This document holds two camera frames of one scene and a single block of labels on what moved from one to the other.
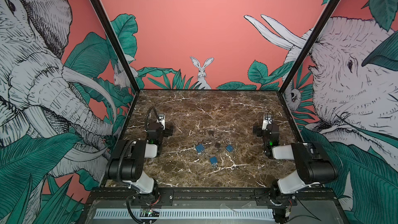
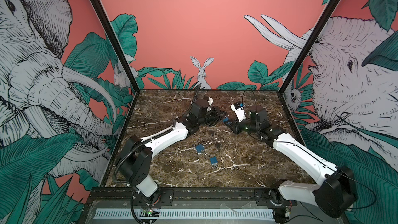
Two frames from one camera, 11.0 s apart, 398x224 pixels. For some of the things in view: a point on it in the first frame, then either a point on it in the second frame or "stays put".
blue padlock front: [213, 159] stays put
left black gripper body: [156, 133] to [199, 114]
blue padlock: [200, 148] stays put
